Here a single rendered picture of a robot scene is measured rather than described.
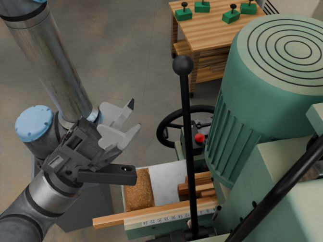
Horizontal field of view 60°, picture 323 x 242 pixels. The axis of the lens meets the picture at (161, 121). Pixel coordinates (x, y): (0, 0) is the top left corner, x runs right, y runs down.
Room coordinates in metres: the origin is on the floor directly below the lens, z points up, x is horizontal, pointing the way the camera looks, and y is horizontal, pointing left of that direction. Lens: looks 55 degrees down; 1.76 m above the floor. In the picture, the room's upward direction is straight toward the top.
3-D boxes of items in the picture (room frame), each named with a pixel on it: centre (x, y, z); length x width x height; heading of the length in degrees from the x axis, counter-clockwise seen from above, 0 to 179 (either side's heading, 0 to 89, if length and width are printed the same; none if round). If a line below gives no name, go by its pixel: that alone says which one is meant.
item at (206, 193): (0.32, -0.20, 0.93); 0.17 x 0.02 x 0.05; 101
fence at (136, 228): (0.26, -0.19, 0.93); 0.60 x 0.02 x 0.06; 101
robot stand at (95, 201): (0.60, 0.47, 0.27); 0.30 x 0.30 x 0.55; 15
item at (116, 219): (0.28, -0.08, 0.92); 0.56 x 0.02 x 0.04; 101
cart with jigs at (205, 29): (1.80, -0.44, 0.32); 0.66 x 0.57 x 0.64; 105
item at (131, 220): (0.28, -0.19, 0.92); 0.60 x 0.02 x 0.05; 101
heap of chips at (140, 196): (0.34, 0.07, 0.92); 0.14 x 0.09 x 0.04; 11
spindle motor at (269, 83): (0.30, -0.18, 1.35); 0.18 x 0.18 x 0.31
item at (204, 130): (0.49, -0.14, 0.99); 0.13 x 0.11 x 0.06; 101
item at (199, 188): (0.33, -0.18, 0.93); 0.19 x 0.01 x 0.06; 101
